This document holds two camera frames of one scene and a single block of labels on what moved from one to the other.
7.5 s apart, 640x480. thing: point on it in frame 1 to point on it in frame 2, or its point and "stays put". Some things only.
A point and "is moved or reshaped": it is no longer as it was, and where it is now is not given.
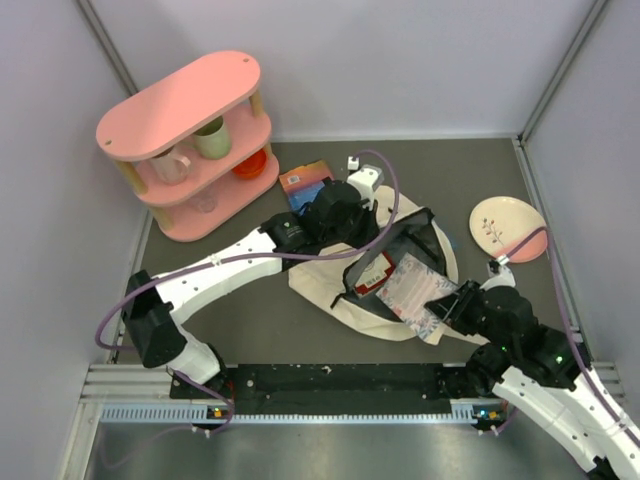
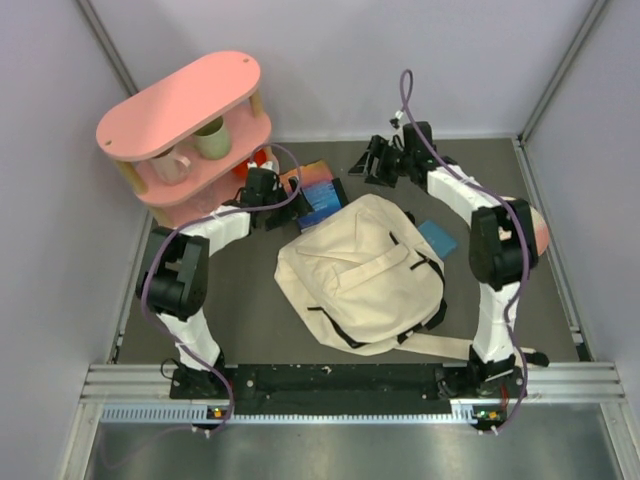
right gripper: (444, 307) to (378, 150)
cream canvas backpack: (326, 281) is moved or reshaped
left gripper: (370, 227) to (299, 207)
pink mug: (172, 166) stays put
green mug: (213, 141) stays put
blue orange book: (303, 185) stays put
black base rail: (335, 389) stays put
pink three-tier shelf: (195, 144) stays put
